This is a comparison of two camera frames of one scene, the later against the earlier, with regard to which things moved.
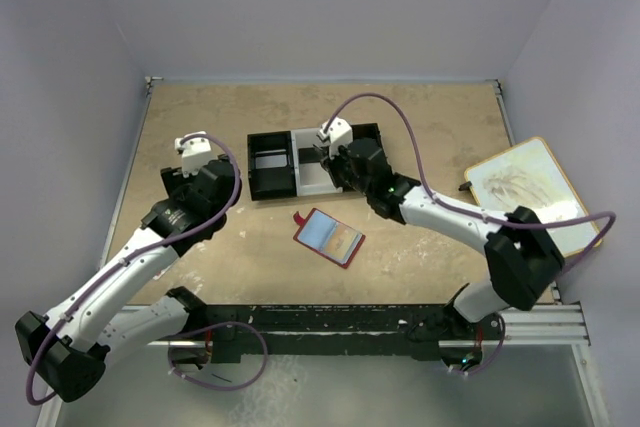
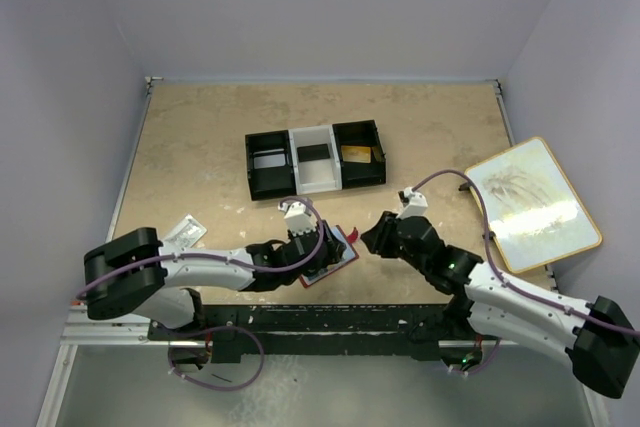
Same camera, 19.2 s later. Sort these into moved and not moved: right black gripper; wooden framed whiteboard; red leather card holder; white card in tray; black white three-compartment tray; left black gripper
Moved: right black gripper; red leather card holder; left black gripper
Not moved: black white three-compartment tray; white card in tray; wooden framed whiteboard
